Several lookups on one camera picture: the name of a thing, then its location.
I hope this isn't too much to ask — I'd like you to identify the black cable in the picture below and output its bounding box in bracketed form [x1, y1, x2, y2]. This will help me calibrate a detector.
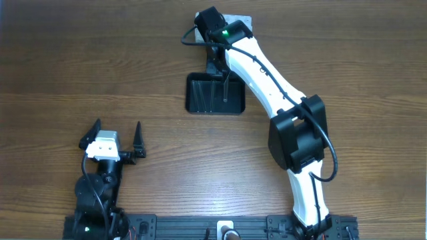
[81, 153, 111, 240]
[181, 25, 338, 234]

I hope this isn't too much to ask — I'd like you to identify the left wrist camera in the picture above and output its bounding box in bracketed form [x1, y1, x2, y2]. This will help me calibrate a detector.
[85, 129, 121, 162]

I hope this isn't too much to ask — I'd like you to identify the black tray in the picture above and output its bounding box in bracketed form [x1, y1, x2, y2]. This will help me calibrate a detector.
[185, 72, 247, 116]

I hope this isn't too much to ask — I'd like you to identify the mounting rail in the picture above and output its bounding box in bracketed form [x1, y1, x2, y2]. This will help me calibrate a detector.
[63, 213, 360, 240]

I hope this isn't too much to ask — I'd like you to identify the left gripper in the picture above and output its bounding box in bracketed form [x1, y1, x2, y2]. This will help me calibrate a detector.
[78, 118, 147, 165]

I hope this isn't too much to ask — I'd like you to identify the white test tube rack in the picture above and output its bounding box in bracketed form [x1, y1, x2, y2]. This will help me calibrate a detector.
[195, 12, 254, 44]

